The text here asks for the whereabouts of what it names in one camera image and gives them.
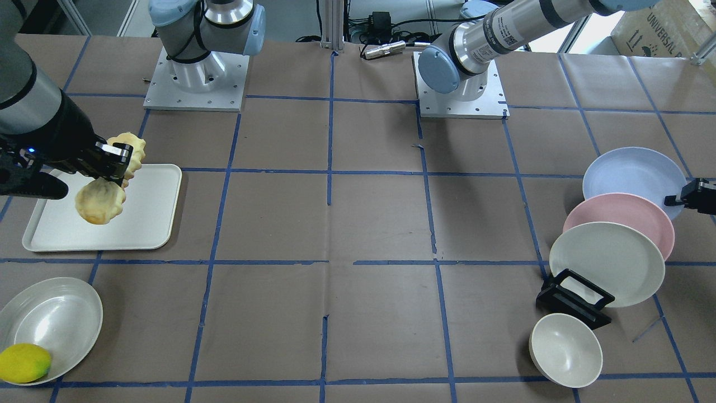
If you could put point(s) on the cream rectangular tray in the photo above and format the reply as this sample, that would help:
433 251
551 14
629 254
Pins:
145 222

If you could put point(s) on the yellow scalloped bread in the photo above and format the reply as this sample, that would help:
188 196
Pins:
100 200

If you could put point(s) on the cream bowl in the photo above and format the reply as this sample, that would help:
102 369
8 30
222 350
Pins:
566 351

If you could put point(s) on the blue round plate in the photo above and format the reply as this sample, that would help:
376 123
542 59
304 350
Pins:
635 170

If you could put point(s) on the silver cylindrical connector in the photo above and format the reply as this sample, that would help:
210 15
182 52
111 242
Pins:
383 50

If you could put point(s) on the cream round plate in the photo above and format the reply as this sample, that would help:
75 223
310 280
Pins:
63 315

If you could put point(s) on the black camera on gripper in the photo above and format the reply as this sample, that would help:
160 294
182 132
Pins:
25 178

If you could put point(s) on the cardboard box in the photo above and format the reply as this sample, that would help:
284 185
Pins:
668 29

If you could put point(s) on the black plate rack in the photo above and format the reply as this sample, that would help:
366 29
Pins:
559 299

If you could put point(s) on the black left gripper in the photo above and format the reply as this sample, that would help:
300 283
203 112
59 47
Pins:
695 195

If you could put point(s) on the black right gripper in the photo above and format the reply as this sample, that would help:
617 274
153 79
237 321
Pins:
66 136

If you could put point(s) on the cream upright plate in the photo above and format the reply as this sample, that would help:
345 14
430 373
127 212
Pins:
614 257

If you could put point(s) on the pink round plate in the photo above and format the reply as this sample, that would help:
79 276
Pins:
630 210

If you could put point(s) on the yellow lemon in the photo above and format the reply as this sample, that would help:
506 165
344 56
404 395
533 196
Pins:
24 363

